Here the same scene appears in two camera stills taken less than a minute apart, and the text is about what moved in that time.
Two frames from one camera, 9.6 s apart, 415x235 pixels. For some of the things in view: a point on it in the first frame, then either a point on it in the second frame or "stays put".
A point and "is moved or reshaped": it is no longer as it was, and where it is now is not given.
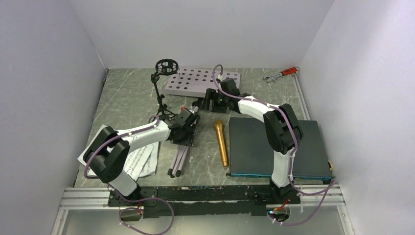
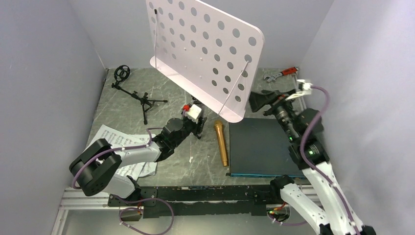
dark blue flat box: (251, 152) stays put
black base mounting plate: (202, 201) stays put
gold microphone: (218, 125) stays put
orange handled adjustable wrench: (273, 78) stays put
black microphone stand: (166, 67) -> (121, 73)
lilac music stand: (193, 82) is moved or reshaped
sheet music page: (149, 168) stays put
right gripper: (212, 94) -> (257, 100)
